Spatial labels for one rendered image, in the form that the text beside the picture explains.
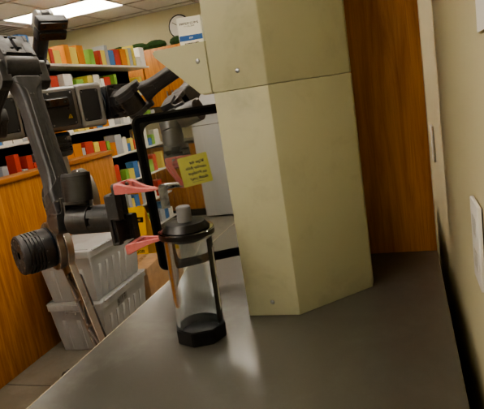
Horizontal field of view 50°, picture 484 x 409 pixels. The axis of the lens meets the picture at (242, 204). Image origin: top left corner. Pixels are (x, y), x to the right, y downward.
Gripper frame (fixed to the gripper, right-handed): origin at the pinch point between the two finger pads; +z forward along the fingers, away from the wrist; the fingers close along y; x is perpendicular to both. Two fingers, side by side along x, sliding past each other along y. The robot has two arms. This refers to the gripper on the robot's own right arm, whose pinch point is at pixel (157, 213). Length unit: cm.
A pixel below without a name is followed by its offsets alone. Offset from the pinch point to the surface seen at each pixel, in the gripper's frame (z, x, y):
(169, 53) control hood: 4.2, 8.9, 29.9
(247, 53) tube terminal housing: 19.9, 8.9, 27.3
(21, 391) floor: -167, 120, -119
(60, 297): -165, 165, -83
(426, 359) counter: 47, -8, -26
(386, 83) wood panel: 43, 46, 18
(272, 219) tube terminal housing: 20.2, 9.2, -5.1
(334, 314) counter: 30.1, 9.4, -25.9
